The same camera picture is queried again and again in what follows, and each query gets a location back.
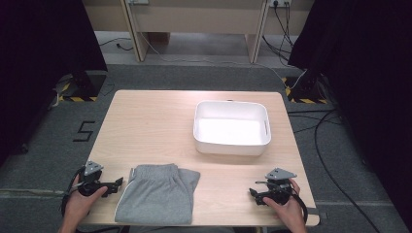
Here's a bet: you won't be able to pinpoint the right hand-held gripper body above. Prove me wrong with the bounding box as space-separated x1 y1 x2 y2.
262 167 297 206

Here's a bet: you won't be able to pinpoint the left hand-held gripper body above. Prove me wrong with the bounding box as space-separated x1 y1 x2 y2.
77 160 113 197

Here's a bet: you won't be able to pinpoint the grey pants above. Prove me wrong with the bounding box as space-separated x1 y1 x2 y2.
114 163 201 225

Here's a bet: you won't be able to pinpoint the white plastic basket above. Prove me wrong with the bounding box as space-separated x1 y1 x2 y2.
192 100 272 157

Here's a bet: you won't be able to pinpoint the person's right hand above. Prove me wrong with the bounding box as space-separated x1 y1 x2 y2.
262 178 307 228

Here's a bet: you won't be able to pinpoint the person's left hand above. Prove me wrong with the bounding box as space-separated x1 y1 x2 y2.
65 176 109 222

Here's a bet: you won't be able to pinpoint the stand base with striped tape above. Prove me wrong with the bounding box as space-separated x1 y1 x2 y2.
52 71 109 103
281 73 330 105

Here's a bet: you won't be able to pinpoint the black curtain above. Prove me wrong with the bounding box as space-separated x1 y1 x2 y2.
0 0 109 167
287 0 412 224

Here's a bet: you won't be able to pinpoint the beige wooden desk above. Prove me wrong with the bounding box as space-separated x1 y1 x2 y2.
82 0 316 64

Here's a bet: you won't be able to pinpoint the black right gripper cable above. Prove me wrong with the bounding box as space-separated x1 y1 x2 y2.
290 188 309 224

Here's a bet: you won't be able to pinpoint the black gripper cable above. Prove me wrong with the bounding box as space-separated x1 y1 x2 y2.
60 166 86 218
290 188 309 224

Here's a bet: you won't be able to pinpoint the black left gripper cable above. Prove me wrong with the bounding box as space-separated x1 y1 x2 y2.
60 166 86 218

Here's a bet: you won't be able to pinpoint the long black floor cable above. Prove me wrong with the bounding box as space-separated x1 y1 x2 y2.
313 109 384 233

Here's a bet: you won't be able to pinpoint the white floor cable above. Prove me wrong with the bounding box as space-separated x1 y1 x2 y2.
138 30 308 91

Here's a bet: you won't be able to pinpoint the short black floor cable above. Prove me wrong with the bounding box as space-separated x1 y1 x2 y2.
98 37 134 52

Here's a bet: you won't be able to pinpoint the black plugged cables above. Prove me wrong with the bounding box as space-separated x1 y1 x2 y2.
261 2 295 67

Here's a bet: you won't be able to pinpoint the white wall socket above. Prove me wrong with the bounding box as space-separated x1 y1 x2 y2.
268 0 292 8

